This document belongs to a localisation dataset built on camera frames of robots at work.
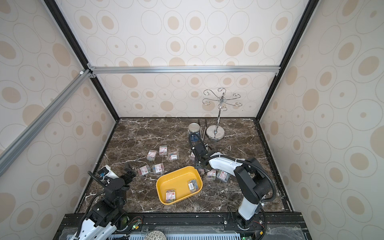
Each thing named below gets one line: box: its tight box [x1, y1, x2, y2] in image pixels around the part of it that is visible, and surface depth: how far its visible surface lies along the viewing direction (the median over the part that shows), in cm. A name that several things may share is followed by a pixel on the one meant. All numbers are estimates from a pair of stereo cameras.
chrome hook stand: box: [202, 87, 243, 141], surface depth 95 cm
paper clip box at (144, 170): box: [137, 164, 151, 176], surface depth 91 cm
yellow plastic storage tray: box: [156, 166, 191, 205], surface depth 87 cm
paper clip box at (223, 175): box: [216, 170, 231, 183], surface depth 89 cm
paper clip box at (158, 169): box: [152, 163, 165, 175], surface depth 92 cm
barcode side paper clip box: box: [188, 179, 199, 193], surface depth 85 cm
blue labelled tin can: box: [188, 122, 201, 142], surface depth 104 cm
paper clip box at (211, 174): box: [207, 170, 216, 180], surface depth 89 cm
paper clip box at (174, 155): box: [168, 151, 179, 160], surface depth 99 cm
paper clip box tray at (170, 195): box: [165, 189, 176, 204], surface depth 82 cm
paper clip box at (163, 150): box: [159, 145, 168, 155], surface depth 101 cm
